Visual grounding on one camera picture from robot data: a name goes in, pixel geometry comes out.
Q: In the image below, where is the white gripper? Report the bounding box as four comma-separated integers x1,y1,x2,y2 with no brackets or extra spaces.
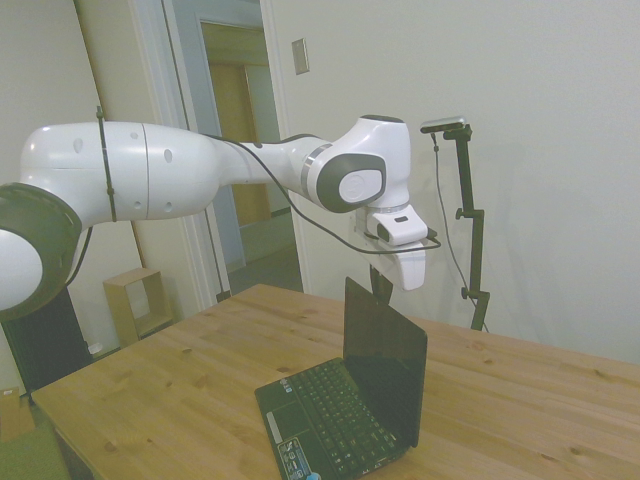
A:
369,246,430,305

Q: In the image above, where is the black laptop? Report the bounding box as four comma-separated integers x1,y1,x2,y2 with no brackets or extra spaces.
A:
254,276,430,480

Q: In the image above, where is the blue-grey open door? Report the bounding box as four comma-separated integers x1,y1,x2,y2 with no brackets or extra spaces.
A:
164,0,266,301

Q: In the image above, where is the wooden hallway door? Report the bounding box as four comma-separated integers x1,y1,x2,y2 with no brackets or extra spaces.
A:
209,61,272,229

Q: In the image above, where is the open wooden box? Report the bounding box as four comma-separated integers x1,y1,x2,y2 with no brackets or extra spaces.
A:
102,267,175,343

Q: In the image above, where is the black radiator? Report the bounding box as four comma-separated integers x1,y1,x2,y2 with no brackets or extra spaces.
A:
1,285,94,397

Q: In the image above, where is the brown cardboard box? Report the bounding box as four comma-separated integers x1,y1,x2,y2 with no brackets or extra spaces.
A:
0,386,38,444

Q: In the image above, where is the white closet door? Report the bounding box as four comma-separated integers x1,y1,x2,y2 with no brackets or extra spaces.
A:
0,0,129,281

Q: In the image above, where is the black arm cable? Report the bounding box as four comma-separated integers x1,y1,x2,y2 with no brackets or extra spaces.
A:
69,104,443,289

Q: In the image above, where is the white door frame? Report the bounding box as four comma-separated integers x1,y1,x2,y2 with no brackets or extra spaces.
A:
129,0,314,321

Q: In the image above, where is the black camera stand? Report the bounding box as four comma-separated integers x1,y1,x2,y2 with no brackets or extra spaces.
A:
442,124,492,333

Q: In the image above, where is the silver camera on stand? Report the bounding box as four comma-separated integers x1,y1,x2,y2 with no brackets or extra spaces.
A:
419,115,469,135

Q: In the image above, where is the metal wall switch plate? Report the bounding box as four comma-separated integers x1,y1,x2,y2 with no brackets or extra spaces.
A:
291,37,310,77

